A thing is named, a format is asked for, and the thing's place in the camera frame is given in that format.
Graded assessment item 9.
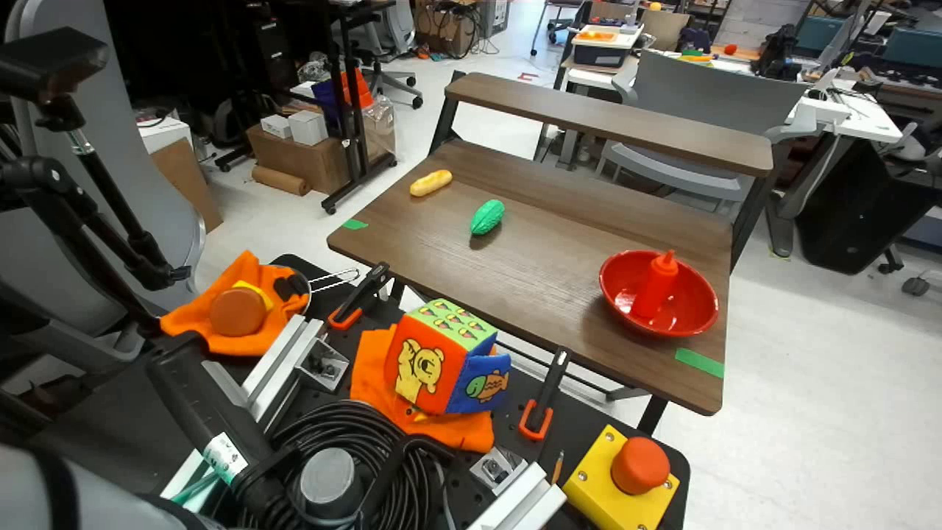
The green bumpy toy gourd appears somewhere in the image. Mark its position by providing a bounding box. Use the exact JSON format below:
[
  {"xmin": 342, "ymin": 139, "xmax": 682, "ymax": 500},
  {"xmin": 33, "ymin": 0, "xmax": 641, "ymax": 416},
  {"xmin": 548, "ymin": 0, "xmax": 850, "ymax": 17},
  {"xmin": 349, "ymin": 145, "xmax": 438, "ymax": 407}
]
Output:
[{"xmin": 469, "ymin": 201, "xmax": 505, "ymax": 236}]

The yellow toy corn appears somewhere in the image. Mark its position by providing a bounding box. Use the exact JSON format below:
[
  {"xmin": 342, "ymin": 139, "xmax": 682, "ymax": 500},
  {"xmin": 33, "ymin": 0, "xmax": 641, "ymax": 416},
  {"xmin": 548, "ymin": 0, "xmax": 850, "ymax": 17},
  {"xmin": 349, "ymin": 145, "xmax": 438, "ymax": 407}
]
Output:
[{"xmin": 408, "ymin": 167, "xmax": 454, "ymax": 197}]

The colourful soft toy cube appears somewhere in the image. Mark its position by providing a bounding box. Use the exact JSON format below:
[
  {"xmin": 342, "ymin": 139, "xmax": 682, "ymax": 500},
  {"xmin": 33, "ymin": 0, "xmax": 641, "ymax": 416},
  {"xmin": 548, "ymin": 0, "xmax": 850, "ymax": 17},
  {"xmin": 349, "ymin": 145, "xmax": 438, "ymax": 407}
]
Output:
[{"xmin": 385, "ymin": 298, "xmax": 513, "ymax": 416}]

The green tape strip left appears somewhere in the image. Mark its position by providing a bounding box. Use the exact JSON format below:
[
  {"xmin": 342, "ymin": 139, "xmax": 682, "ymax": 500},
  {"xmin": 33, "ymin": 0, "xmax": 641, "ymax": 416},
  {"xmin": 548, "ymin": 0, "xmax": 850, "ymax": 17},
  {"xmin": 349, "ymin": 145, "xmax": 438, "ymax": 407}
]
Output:
[{"xmin": 342, "ymin": 219, "xmax": 367, "ymax": 232}]

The green tape strip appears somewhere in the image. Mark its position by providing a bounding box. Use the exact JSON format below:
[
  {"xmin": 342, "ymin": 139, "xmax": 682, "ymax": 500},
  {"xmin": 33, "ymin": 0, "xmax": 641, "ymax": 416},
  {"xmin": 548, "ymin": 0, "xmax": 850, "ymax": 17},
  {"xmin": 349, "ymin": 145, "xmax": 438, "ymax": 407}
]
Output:
[
  {"xmin": 673, "ymin": 348, "xmax": 725, "ymax": 381},
  {"xmin": 342, "ymin": 219, "xmax": 367, "ymax": 232}
]

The orange cloth under cube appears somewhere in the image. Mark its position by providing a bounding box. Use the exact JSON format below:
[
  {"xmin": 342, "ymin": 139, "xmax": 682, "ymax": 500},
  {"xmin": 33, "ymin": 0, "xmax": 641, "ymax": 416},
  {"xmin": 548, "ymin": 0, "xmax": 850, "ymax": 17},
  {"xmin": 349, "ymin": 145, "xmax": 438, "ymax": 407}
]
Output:
[{"xmin": 349, "ymin": 328, "xmax": 494, "ymax": 454}]

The orange black clamp left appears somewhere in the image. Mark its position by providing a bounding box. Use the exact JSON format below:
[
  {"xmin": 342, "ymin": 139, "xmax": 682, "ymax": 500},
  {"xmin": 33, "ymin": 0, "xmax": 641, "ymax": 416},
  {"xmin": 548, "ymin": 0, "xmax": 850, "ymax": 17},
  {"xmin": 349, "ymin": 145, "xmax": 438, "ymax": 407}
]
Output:
[{"xmin": 326, "ymin": 262, "xmax": 389, "ymax": 329}]

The orange black clamp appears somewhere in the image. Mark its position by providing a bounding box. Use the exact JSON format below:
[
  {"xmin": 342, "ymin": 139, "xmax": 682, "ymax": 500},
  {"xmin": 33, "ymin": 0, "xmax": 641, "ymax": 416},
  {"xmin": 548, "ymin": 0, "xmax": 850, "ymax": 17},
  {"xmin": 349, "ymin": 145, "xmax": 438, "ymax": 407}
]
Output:
[
  {"xmin": 326, "ymin": 262, "xmax": 389, "ymax": 329},
  {"xmin": 517, "ymin": 350, "xmax": 569, "ymax": 443}
]

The orange black clamp right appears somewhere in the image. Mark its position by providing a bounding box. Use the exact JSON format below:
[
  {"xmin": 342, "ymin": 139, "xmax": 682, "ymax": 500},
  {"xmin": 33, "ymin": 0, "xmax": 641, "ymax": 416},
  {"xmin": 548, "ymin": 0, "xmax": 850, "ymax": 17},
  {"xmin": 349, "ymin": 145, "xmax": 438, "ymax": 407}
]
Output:
[{"xmin": 517, "ymin": 350, "xmax": 569, "ymax": 443}]

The cardboard box on floor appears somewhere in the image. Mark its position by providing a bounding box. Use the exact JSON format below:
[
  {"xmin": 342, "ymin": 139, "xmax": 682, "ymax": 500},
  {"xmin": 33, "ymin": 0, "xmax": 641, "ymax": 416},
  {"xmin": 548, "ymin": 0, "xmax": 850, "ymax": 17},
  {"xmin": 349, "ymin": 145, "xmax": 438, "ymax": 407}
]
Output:
[{"xmin": 243, "ymin": 103, "xmax": 349, "ymax": 192}]

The red plastic bottle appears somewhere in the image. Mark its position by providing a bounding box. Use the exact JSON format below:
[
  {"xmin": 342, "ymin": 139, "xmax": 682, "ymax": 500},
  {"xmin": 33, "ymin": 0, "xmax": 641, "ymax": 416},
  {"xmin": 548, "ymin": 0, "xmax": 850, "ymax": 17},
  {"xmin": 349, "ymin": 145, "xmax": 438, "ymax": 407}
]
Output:
[{"xmin": 631, "ymin": 250, "xmax": 679, "ymax": 320}]

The red plastic bowl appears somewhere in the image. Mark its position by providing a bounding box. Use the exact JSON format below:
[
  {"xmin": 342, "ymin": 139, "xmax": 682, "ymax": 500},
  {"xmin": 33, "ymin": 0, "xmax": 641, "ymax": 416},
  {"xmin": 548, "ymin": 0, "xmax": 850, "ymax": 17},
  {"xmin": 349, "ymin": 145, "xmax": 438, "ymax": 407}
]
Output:
[{"xmin": 598, "ymin": 250, "xmax": 720, "ymax": 340}]

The wooden raised shelf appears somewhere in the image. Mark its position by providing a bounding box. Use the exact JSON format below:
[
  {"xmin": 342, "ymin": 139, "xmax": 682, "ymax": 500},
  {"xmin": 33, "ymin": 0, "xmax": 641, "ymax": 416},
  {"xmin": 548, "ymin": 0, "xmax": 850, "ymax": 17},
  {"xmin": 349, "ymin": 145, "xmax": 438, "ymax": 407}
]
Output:
[{"xmin": 429, "ymin": 72, "xmax": 773, "ymax": 262}]

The orange cloth at left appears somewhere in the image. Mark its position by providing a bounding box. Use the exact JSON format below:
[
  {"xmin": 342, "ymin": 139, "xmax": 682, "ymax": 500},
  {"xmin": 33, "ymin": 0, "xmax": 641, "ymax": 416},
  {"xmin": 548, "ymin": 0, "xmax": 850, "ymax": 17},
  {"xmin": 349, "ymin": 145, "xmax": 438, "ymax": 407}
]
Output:
[{"xmin": 158, "ymin": 250, "xmax": 311, "ymax": 357}]

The orange round disc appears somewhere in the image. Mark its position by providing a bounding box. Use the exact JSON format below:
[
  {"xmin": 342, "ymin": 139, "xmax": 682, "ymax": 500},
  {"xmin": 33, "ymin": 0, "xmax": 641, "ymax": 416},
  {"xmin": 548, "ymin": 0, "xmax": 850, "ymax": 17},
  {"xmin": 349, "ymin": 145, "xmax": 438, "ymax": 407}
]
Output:
[{"xmin": 208, "ymin": 288, "xmax": 268, "ymax": 335}]

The green tape strip right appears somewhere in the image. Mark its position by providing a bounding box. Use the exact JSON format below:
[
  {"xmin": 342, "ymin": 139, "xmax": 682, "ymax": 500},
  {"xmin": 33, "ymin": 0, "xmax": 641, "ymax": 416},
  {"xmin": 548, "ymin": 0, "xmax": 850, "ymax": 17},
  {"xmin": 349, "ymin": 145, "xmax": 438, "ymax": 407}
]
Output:
[{"xmin": 673, "ymin": 348, "xmax": 725, "ymax": 381}]

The yellow box red button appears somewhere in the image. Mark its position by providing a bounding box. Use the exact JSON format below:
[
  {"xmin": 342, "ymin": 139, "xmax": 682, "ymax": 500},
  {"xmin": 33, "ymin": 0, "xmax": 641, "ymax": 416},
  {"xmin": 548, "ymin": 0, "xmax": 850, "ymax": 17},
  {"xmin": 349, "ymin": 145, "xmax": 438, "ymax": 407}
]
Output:
[{"xmin": 561, "ymin": 425, "xmax": 682, "ymax": 530}]

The grey office chair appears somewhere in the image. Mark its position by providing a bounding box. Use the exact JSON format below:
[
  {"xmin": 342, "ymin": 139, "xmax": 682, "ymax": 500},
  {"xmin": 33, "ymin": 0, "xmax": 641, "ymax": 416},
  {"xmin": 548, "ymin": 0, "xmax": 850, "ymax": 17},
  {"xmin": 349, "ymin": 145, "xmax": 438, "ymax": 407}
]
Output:
[{"xmin": 598, "ymin": 52, "xmax": 803, "ymax": 206}]

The black coiled cable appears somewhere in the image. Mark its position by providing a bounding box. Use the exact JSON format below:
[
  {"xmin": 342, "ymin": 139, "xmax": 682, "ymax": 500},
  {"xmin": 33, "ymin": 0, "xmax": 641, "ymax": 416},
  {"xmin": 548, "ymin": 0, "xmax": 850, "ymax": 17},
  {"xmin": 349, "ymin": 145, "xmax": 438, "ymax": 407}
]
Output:
[{"xmin": 226, "ymin": 395, "xmax": 455, "ymax": 530}]

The aluminium extrusion rail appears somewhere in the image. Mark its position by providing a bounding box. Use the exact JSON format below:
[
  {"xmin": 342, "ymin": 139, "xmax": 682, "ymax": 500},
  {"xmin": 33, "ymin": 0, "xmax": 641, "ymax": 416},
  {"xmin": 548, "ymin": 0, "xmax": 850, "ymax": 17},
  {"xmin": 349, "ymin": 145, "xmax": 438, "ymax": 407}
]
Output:
[{"xmin": 161, "ymin": 316, "xmax": 321, "ymax": 510}]

